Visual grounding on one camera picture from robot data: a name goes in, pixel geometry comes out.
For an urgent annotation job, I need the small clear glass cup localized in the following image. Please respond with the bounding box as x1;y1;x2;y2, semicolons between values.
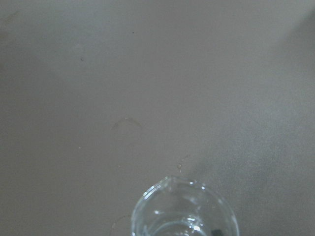
130;176;240;236

